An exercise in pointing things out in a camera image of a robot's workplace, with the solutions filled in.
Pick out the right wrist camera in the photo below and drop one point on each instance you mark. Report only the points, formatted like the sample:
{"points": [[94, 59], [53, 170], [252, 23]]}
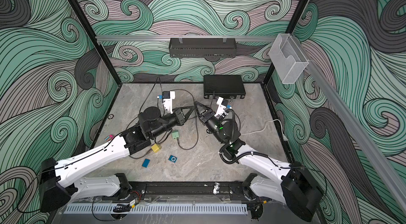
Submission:
{"points": [[223, 105]]}

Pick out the pink multicolour small device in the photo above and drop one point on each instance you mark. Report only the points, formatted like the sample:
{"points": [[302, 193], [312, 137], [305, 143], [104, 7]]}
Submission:
{"points": [[108, 138]]}

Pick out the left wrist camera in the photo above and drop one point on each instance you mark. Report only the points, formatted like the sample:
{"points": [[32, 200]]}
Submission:
{"points": [[167, 97]]}

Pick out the clear acrylic wall holder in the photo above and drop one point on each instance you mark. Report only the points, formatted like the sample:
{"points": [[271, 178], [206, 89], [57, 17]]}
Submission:
{"points": [[288, 58]]}

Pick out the white slotted cable duct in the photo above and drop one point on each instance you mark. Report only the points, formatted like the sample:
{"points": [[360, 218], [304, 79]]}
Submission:
{"points": [[161, 208]]}

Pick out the black briefcase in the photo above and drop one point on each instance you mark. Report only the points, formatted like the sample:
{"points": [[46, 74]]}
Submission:
{"points": [[225, 86]]}

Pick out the green charger cube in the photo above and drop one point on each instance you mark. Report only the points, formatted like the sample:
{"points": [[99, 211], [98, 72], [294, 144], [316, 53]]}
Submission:
{"points": [[175, 135]]}

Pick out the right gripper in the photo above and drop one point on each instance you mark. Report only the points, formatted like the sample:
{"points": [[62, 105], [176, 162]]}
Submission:
{"points": [[204, 119]]}

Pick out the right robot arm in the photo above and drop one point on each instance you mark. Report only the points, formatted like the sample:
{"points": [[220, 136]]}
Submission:
{"points": [[289, 183]]}

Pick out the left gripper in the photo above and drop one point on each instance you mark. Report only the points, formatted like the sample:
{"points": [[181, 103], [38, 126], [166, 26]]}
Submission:
{"points": [[179, 119]]}

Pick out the teal small block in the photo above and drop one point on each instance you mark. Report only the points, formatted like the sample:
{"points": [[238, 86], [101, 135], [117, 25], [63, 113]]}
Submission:
{"points": [[145, 163]]}

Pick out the yellow charger cube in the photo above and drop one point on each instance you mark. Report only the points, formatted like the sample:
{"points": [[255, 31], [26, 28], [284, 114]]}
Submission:
{"points": [[156, 148]]}

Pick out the black wall shelf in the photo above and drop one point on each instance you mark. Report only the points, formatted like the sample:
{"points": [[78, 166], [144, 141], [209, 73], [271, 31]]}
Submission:
{"points": [[188, 47]]}

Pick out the blue mp3 player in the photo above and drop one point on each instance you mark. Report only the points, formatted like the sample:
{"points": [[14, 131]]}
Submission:
{"points": [[172, 158]]}

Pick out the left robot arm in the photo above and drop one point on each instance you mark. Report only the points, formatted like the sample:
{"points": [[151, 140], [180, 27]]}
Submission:
{"points": [[63, 181]]}

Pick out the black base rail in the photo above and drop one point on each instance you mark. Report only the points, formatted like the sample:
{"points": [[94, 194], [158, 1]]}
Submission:
{"points": [[233, 191]]}

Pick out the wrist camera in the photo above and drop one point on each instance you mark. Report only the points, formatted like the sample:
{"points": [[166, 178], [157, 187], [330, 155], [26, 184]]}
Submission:
{"points": [[223, 105], [167, 97]]}

